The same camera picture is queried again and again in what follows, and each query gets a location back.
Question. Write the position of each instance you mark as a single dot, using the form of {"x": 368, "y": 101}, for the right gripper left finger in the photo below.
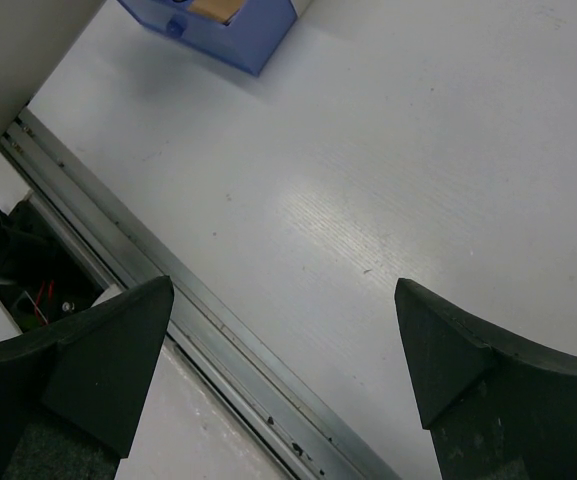
{"x": 72, "y": 393}

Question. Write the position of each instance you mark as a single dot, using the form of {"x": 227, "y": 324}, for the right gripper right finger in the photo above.
{"x": 497, "y": 405}

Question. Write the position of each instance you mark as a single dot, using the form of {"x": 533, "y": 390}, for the dark blue drawer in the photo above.
{"x": 246, "y": 42}

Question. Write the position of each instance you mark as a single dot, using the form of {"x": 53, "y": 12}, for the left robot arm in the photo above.
{"x": 41, "y": 282}

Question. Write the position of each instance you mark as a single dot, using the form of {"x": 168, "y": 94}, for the four pan eyeshadow palette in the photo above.
{"x": 220, "y": 11}

